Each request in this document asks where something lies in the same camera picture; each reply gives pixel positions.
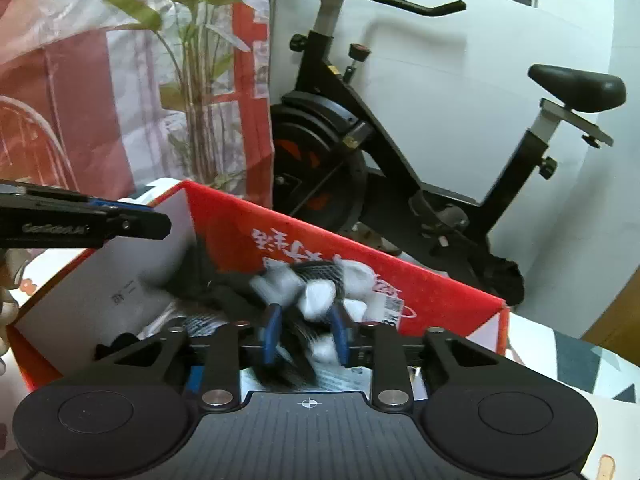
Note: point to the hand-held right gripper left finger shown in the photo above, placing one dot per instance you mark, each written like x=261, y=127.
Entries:
x=270, y=335

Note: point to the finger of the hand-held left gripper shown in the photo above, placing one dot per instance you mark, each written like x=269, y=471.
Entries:
x=60, y=197
x=145, y=225

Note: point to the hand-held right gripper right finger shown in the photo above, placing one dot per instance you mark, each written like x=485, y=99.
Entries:
x=340, y=335

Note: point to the black white knit gloves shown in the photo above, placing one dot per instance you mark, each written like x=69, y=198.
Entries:
x=320, y=300

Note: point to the red cardboard box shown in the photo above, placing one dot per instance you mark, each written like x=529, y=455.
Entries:
x=225, y=220

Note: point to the red white printed curtain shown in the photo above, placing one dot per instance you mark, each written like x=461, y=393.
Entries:
x=60, y=85

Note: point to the green leafy plant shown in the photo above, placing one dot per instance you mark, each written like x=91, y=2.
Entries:
x=197, y=110

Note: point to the black exercise bike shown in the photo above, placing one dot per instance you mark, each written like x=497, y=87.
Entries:
x=320, y=130

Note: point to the white cartoon printed blanket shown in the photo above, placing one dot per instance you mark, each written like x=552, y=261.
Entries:
x=545, y=340

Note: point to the wooden door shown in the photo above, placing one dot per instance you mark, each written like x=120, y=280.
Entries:
x=620, y=325

